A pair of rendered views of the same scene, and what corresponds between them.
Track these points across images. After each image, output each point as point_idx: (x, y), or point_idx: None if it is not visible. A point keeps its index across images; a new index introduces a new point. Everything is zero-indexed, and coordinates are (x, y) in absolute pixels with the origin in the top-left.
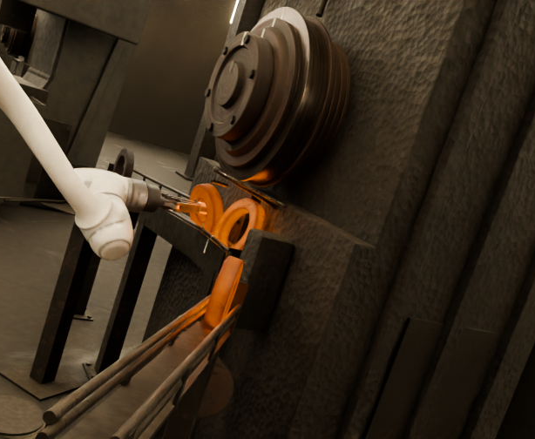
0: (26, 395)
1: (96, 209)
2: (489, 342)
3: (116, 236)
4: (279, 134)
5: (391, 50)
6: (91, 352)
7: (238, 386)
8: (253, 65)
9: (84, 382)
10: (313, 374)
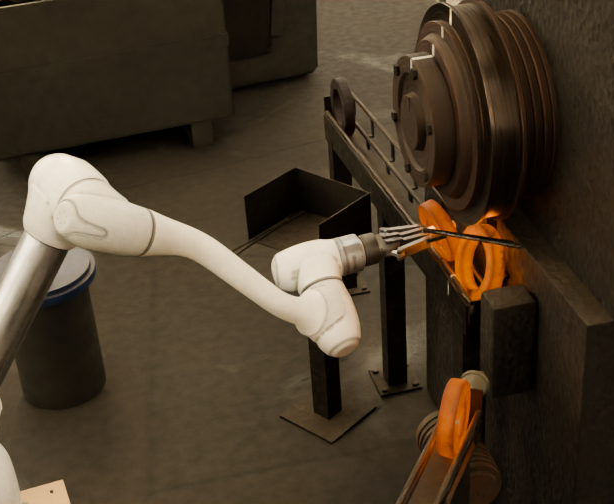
0: (316, 440)
1: (311, 317)
2: None
3: (340, 338)
4: (482, 188)
5: (585, 71)
6: (376, 348)
7: (524, 438)
8: (428, 116)
9: (375, 401)
10: (583, 450)
